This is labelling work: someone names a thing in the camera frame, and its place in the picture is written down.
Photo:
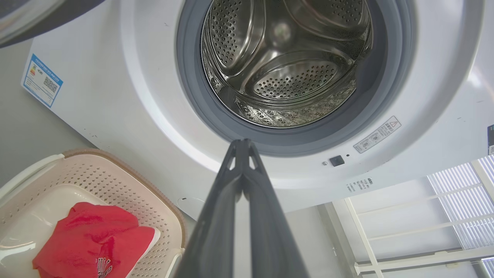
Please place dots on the blue energy label sticker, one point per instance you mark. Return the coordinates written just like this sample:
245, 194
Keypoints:
41, 80

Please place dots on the red garment with white stripes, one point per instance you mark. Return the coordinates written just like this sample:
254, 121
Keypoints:
92, 239

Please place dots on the white window blinds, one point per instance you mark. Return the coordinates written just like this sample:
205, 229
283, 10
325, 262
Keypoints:
463, 204

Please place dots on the washing machine door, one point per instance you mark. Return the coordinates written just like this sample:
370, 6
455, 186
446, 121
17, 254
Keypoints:
34, 19

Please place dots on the black door latch socket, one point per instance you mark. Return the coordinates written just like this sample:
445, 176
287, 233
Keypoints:
337, 161

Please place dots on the white warning sticker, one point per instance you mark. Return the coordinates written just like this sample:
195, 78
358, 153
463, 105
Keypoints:
377, 134

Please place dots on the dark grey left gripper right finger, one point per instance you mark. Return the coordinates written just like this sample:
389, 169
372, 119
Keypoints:
270, 231

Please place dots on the white washing machine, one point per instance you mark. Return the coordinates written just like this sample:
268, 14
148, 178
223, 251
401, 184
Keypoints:
115, 96

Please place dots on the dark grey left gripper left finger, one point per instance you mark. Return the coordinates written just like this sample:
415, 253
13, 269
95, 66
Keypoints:
216, 231

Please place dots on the grey rubber door gasket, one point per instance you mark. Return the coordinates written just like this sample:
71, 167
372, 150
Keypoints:
193, 88

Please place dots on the perforated steel washer drum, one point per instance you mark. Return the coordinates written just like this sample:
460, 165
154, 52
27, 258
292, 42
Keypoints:
285, 77

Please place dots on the beige perforated laundry basket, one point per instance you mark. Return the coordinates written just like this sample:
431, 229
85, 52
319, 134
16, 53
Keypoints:
115, 177

